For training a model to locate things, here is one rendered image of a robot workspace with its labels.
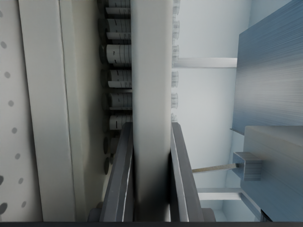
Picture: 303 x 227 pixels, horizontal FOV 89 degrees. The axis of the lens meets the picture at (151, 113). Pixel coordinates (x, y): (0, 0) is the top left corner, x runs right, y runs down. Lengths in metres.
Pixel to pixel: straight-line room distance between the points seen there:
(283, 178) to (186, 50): 3.33
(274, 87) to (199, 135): 3.35
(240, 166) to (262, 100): 0.36
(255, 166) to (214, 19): 3.57
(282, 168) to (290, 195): 0.03
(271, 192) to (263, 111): 0.36
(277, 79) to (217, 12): 3.31
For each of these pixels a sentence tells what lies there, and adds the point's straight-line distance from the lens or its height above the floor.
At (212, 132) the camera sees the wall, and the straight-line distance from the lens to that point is 3.92.
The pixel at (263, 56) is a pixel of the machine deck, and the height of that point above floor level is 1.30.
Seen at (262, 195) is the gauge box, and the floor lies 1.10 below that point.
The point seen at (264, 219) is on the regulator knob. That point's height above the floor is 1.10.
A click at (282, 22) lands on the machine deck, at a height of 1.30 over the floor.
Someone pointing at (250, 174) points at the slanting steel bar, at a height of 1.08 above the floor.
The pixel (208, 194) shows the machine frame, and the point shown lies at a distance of 1.37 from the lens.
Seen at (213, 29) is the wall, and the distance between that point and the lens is 3.70.
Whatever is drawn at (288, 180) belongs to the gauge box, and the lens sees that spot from 0.23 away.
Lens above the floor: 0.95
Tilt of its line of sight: 1 degrees up
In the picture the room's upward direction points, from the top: 90 degrees clockwise
